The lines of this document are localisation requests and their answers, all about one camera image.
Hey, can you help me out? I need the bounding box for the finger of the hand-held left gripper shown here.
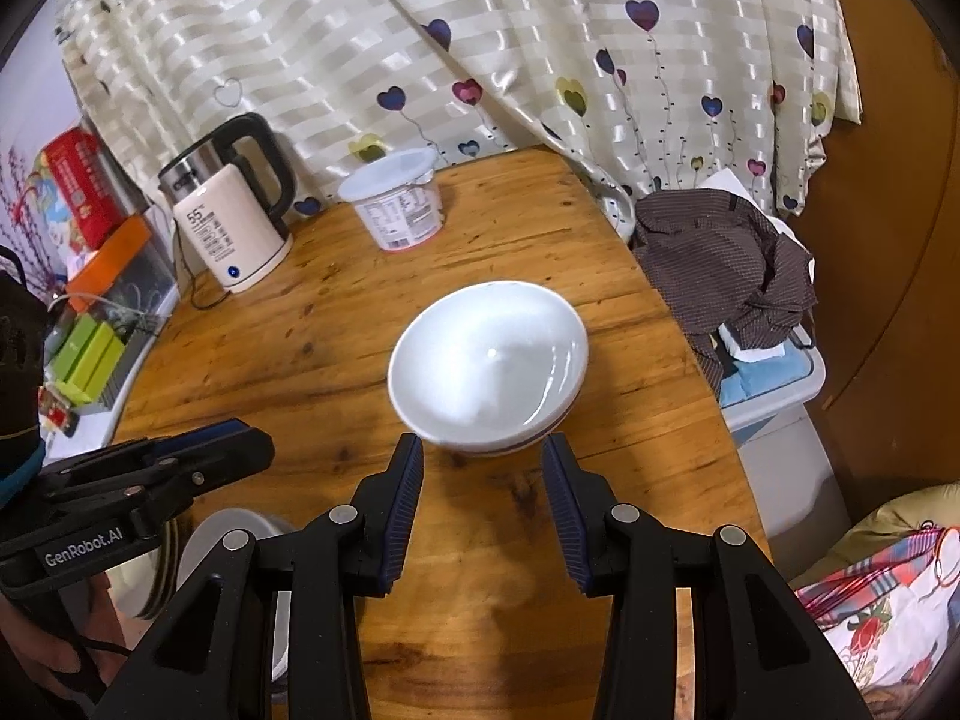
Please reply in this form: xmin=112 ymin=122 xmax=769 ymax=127
xmin=45 ymin=467 xmax=205 ymax=533
xmin=41 ymin=418 xmax=275 ymax=490

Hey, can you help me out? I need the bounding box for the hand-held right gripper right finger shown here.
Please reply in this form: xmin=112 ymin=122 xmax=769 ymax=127
xmin=541 ymin=433 xmax=875 ymax=720

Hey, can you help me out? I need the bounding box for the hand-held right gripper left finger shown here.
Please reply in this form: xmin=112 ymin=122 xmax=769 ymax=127
xmin=94 ymin=431 xmax=426 ymax=720

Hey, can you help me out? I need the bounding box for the beige plate blue pattern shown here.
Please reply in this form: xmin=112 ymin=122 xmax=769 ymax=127
xmin=137 ymin=529 xmax=173 ymax=620
xmin=150 ymin=519 xmax=187 ymax=616
xmin=144 ymin=523 xmax=181 ymax=618

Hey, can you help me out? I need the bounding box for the white bowl dark stripe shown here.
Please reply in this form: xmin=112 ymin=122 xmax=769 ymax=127
xmin=420 ymin=412 xmax=575 ymax=460

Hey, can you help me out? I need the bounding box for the person's left forearm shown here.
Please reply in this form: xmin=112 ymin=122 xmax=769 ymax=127
xmin=0 ymin=596 xmax=98 ymax=720

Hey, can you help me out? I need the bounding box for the steel bowl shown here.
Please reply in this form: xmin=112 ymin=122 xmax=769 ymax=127
xmin=176 ymin=506 xmax=295 ymax=685

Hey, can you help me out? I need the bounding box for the red label jar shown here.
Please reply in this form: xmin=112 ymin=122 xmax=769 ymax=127
xmin=41 ymin=384 xmax=80 ymax=437

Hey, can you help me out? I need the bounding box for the lime green box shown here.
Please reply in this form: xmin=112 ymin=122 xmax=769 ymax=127
xmin=49 ymin=313 xmax=130 ymax=398

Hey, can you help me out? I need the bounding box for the cream electric kettle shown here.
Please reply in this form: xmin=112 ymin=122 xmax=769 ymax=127
xmin=157 ymin=112 xmax=295 ymax=293

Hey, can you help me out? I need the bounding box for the orange lidded clear container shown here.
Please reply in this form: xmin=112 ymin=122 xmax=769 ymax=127
xmin=66 ymin=214 xmax=177 ymax=316

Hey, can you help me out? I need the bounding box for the white plastic storage box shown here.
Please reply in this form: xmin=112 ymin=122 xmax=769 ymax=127
xmin=716 ymin=315 xmax=852 ymax=541

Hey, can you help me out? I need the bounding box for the white plastic tub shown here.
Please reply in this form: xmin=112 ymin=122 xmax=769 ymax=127
xmin=337 ymin=148 xmax=448 ymax=253

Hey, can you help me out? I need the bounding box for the brown checked shirt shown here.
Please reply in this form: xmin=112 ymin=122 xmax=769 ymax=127
xmin=634 ymin=187 xmax=818 ymax=391

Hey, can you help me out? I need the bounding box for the red printed box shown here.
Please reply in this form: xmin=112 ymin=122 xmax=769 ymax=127
xmin=34 ymin=127 xmax=127 ymax=250

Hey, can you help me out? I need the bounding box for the plaid printed bag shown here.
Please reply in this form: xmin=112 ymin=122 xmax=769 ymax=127
xmin=795 ymin=525 xmax=960 ymax=695

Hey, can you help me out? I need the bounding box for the yellow cushion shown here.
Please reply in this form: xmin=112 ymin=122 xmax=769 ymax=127
xmin=847 ymin=484 xmax=960 ymax=563

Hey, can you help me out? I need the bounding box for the wooden door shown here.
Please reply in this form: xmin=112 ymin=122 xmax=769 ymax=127
xmin=795 ymin=0 xmax=960 ymax=470

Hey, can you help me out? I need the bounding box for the heart print curtain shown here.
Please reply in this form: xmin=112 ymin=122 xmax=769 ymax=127
xmin=56 ymin=0 xmax=863 ymax=242

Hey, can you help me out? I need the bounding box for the black kettle cable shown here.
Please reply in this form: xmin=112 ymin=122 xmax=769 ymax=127
xmin=187 ymin=270 xmax=227 ymax=312

